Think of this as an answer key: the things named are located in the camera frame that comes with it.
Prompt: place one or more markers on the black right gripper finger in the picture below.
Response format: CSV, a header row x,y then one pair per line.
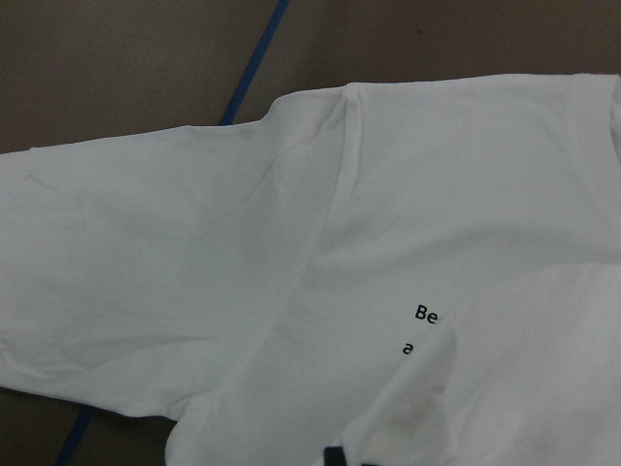
x,y
334,456

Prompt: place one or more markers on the white long sleeve printed shirt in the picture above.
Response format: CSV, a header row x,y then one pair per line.
x,y
412,273

